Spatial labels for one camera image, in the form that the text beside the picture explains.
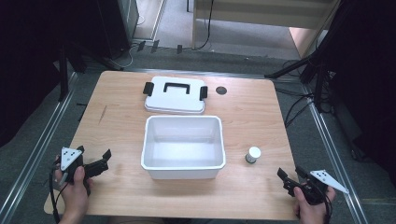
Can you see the black upright stand post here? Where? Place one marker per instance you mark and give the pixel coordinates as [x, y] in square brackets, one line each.
[63, 74]

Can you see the white plastic storage box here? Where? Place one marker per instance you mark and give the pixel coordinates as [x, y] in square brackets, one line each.
[183, 146]

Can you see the dark round table grommet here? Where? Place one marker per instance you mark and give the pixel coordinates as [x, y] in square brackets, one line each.
[221, 90]

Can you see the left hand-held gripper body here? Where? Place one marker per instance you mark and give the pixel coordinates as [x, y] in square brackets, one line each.
[71, 159]

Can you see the person's left hand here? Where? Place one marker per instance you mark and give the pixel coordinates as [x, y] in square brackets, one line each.
[74, 196]

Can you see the person's right hand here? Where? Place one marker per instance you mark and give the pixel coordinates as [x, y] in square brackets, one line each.
[311, 213]

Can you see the small white-capped bottle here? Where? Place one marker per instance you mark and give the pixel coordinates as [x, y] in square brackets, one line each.
[253, 154]

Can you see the dark curtain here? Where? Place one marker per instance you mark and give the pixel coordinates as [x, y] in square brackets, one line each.
[28, 46]
[370, 77]

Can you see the black metal stand with struts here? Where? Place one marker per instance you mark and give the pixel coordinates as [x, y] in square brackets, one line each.
[314, 62]

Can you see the metal floor rail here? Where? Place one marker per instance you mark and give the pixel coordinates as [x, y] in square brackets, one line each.
[34, 149]
[193, 72]
[334, 155]

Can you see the black cabinet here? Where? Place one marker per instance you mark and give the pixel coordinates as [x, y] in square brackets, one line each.
[120, 25]

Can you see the light wooden desk frame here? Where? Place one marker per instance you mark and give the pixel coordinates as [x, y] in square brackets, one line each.
[249, 12]

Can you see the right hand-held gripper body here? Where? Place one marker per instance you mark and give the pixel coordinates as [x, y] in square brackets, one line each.
[313, 188]

